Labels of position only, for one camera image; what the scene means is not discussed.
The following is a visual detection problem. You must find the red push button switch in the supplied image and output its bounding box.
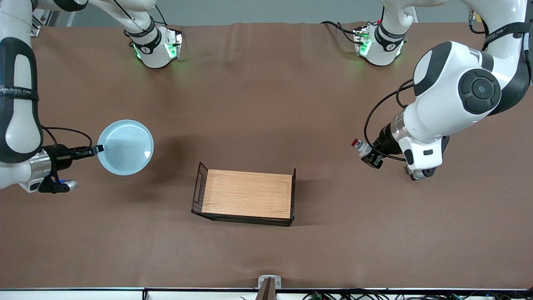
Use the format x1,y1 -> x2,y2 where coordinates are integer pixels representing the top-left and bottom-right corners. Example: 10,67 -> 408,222
351,138 -> 372,158

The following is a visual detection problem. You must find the light blue round plate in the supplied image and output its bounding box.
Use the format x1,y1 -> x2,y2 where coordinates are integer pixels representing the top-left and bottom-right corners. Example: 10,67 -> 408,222
97,120 -> 154,176

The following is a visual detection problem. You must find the brown table cloth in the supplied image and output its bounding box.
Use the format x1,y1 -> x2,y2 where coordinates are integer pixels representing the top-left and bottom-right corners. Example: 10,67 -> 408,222
0,21 -> 533,289

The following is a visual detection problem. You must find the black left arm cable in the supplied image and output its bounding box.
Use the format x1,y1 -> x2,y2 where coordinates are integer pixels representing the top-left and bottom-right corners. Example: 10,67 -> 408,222
364,78 -> 416,162

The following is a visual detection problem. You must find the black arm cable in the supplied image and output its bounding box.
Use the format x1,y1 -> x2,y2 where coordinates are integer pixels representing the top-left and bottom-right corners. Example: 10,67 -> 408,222
42,126 -> 93,148
364,78 -> 416,162

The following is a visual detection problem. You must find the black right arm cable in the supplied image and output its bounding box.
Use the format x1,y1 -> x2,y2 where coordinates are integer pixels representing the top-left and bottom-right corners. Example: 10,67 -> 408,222
42,126 -> 93,148

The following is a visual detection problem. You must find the black wire tray, wooden base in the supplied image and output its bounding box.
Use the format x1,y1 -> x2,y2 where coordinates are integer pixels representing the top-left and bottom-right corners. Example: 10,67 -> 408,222
191,162 -> 297,227

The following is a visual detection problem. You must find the black left base cable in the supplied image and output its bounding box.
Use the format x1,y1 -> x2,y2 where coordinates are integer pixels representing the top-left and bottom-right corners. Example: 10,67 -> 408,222
321,20 -> 359,44

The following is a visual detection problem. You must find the aluminium frame profile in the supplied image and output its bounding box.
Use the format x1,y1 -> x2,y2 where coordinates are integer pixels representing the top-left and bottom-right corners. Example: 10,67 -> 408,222
31,8 -> 57,37

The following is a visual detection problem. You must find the tangled cable bundle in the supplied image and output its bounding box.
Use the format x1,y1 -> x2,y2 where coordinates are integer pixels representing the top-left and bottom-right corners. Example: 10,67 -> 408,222
302,289 -> 533,300

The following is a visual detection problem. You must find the grey metal camera mount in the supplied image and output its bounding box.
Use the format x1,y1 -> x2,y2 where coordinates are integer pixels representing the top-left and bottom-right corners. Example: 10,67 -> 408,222
258,275 -> 282,300

